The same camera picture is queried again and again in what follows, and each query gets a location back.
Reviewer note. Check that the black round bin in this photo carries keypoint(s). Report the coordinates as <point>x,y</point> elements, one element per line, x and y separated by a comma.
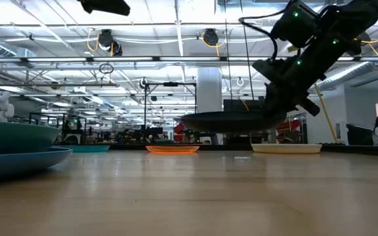
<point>359,136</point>

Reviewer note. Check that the black monitor screen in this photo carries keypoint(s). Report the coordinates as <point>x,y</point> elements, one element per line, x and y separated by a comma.
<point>241,105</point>

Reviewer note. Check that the white square column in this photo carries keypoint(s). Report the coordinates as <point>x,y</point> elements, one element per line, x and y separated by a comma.
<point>208,91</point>

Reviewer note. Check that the clear orange plastic plate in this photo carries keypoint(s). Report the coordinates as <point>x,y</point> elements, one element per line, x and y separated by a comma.
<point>172,149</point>

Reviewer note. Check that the black aluminium rig frame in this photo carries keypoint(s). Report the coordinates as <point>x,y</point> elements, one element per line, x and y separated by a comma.
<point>356,149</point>

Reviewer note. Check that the red storage bins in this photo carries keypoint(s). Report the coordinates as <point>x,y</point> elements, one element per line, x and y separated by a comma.
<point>292,126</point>
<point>177,129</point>

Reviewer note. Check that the dark round plastic plate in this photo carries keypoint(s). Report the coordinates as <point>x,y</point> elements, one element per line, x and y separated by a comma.
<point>228,123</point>

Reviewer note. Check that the black machine green light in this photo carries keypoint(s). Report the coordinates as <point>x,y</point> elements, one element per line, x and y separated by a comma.
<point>74,131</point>

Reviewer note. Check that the black gantry frame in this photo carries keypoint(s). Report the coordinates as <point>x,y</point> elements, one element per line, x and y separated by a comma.
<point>171,84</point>

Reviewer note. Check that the cream plastic plate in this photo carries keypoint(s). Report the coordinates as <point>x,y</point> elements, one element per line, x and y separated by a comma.
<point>287,149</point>

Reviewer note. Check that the large blue plastic plate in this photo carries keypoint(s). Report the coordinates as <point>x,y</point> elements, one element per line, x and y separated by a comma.
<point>18,164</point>

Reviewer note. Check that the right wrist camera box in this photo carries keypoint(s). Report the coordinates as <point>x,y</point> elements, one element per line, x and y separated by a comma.
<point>294,26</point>

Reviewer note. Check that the teal bowl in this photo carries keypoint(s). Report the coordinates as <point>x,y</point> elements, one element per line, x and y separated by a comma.
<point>12,137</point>

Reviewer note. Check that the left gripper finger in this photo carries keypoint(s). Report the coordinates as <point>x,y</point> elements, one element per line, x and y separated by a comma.
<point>117,10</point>
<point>110,2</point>

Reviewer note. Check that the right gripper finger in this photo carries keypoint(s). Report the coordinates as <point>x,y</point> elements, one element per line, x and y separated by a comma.
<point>271,98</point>
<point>287,106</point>

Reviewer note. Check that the long ceiling light strip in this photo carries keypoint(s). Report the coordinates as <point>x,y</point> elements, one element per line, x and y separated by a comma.
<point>123,59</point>

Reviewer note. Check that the clear blue small plate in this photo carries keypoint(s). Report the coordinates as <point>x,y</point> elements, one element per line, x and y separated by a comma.
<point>90,148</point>

